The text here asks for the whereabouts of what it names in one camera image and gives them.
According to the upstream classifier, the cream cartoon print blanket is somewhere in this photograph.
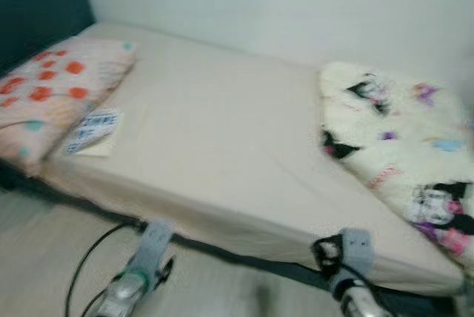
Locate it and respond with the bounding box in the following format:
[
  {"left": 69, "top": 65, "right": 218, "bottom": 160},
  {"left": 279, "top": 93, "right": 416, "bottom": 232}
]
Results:
[{"left": 318, "top": 61, "right": 474, "bottom": 270}]

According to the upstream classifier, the blue white paperback book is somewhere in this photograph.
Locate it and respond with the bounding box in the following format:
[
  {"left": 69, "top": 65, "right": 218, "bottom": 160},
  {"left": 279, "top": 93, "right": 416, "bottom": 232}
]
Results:
[{"left": 63, "top": 108, "right": 125, "bottom": 159}]

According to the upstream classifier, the pink spotted pillow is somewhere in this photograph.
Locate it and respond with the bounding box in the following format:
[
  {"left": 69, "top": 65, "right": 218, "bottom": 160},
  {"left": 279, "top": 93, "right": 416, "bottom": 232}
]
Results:
[{"left": 0, "top": 36, "right": 138, "bottom": 177}]

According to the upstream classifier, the beige sheeted bed mattress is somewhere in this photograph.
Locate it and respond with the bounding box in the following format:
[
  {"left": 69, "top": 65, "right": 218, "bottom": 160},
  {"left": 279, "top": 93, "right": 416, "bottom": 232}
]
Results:
[{"left": 37, "top": 21, "right": 467, "bottom": 296}]

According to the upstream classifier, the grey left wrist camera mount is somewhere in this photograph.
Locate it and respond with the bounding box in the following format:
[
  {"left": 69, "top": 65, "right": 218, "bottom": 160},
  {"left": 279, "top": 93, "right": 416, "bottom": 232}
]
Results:
[{"left": 133, "top": 219, "right": 175, "bottom": 277}]

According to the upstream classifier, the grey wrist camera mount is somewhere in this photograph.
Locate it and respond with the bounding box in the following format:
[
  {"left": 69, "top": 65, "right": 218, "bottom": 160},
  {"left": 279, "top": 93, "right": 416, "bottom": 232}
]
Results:
[
  {"left": 337, "top": 228, "right": 375, "bottom": 281},
  {"left": 133, "top": 219, "right": 175, "bottom": 277}
]

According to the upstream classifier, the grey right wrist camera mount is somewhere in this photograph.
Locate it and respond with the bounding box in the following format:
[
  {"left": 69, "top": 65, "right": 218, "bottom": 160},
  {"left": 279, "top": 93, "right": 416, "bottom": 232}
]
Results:
[{"left": 337, "top": 228, "right": 375, "bottom": 281}]

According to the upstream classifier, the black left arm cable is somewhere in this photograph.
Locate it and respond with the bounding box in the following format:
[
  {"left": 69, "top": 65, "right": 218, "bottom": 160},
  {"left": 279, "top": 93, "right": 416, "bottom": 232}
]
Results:
[{"left": 65, "top": 221, "right": 141, "bottom": 317}]

